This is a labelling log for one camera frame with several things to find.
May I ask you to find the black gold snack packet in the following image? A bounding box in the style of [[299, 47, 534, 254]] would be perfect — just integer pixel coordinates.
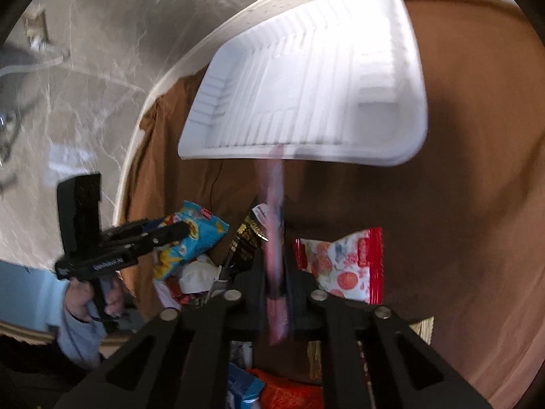
[[220, 198, 267, 281]]

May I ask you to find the light blue cartoon snack bag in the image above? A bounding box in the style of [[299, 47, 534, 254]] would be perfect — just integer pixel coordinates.
[[153, 200, 229, 280]]

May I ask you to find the dark blue snack packet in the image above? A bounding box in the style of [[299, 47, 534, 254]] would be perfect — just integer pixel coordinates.
[[226, 363, 265, 409]]

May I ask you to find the large red snack bag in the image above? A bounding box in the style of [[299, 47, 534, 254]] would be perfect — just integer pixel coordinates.
[[248, 368, 324, 409]]

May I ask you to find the pink snack packet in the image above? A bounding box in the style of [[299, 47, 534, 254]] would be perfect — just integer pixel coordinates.
[[257, 145, 289, 345]]

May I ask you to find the left forearm grey sleeve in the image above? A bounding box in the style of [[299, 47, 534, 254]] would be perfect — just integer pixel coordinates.
[[56, 301, 106, 369]]

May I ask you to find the person's left hand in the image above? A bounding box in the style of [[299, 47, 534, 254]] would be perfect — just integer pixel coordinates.
[[64, 275, 125, 322]]

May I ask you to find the small red wrapper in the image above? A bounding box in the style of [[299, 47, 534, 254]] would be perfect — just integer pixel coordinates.
[[153, 277, 207, 310]]

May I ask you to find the white crumpled wrapper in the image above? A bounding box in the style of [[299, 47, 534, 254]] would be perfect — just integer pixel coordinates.
[[178, 254, 221, 294]]

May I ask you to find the red white fruit snack packet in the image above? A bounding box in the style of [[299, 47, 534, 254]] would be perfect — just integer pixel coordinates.
[[293, 227, 384, 305]]

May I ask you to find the beige red snack packet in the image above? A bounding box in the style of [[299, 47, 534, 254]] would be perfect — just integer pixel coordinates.
[[308, 317, 434, 382]]

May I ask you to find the white plastic tray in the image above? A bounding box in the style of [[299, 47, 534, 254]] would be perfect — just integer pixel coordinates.
[[178, 0, 428, 166]]

